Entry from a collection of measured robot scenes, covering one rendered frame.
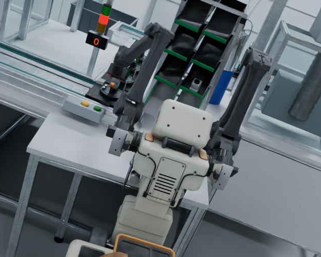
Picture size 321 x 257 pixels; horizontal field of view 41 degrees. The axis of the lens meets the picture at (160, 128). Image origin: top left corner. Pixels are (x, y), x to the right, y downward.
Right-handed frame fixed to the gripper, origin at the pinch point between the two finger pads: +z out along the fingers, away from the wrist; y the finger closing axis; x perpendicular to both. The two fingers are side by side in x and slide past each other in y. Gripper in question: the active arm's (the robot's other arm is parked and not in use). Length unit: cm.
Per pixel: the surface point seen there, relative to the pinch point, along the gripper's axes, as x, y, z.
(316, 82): -60, -118, 15
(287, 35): -74, -87, 1
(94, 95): 14.2, 7.2, 1.9
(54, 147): 56, 10, -20
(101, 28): -20.6, 18.2, -9.0
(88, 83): 2.4, 16.0, 16.3
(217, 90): -48, -63, 54
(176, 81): -5.4, -32.0, -13.8
